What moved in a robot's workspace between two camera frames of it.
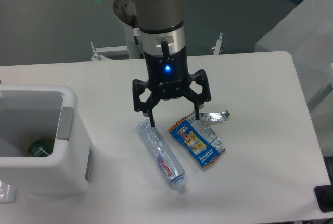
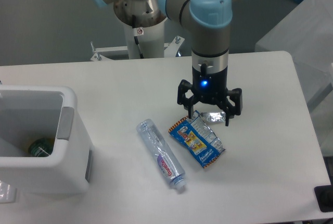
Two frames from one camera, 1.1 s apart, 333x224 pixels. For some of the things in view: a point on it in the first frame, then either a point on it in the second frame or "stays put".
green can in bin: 42,147 stays put
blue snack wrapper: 199,137 stays put
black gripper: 169,75 -> 210,87
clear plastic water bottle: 163,154 stays put
